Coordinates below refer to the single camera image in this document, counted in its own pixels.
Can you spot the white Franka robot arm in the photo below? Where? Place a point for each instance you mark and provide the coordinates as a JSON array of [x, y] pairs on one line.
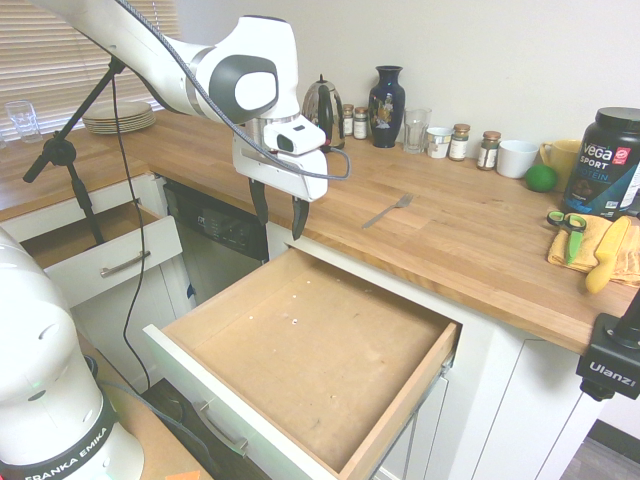
[[150, 55]]

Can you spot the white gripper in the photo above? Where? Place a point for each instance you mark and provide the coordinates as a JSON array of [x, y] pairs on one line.
[[300, 182]]

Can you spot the copper-lid green spice jar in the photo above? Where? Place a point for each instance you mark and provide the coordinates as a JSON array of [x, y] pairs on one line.
[[487, 152], [459, 145]]

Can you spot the large open wooden drawer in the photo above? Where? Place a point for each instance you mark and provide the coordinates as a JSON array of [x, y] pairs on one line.
[[310, 360]]

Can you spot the small white printed cup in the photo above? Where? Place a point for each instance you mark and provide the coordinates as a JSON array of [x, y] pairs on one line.
[[439, 144]]

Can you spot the stack of beige plates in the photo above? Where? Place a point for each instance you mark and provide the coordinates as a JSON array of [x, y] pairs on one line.
[[120, 117]]

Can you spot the plain white mug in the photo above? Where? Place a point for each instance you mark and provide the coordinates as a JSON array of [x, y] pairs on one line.
[[516, 160]]

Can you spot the clear drinking glass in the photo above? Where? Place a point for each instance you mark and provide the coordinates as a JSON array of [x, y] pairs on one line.
[[22, 122]]

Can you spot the yellow folded towel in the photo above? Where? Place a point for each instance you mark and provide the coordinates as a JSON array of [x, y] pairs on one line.
[[590, 245]]

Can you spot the clear faceted glass tumbler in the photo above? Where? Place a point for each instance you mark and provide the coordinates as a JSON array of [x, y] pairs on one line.
[[416, 132]]

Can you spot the white kitchen base cabinet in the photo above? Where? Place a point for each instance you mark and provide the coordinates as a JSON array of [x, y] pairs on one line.
[[500, 400]]

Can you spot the silver metal fork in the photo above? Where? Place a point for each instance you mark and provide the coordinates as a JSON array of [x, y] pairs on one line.
[[387, 212]]

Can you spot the black steel dishwasher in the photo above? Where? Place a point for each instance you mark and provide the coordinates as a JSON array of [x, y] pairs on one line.
[[220, 235]]

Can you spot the black protein powder tub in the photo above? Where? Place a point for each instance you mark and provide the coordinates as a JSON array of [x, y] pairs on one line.
[[600, 165]]

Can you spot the small white wooden drawer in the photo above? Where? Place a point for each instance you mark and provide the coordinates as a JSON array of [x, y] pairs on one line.
[[125, 245]]

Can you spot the black boom tripod stand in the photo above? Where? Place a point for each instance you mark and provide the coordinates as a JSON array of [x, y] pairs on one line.
[[52, 150]]

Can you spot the beige window blinds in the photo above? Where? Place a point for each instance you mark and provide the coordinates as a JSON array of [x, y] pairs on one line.
[[40, 60]]

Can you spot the dark blue painted vase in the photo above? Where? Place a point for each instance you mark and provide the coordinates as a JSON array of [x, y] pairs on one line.
[[385, 110]]

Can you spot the small glass spice jar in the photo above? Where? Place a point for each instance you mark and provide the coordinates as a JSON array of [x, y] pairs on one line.
[[360, 124], [348, 120]]

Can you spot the wooden robot mounting table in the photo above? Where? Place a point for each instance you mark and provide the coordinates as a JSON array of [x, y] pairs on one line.
[[150, 440]]

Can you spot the green lime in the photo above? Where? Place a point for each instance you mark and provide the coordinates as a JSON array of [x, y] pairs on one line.
[[541, 178]]

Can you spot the yellow mug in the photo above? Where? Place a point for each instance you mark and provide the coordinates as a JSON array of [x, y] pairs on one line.
[[565, 157]]

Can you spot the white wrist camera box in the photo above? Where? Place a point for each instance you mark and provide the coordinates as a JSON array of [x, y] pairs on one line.
[[300, 137]]

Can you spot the yellow knife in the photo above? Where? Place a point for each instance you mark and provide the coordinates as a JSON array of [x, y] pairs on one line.
[[610, 250]]

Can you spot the black clamp camera stand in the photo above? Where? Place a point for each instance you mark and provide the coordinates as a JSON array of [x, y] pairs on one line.
[[605, 360]]

